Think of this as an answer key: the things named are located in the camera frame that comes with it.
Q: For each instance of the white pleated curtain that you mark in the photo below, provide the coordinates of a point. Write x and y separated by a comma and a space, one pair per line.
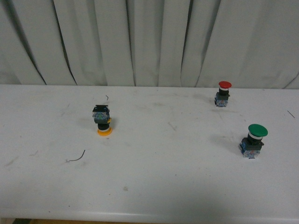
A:
168, 43

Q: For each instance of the yellow push button switch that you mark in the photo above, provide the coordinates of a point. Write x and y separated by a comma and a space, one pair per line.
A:
101, 117

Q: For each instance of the red push button switch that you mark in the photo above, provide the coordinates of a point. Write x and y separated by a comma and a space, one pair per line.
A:
222, 96

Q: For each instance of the green push button switch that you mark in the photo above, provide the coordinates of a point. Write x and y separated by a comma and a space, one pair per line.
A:
251, 145

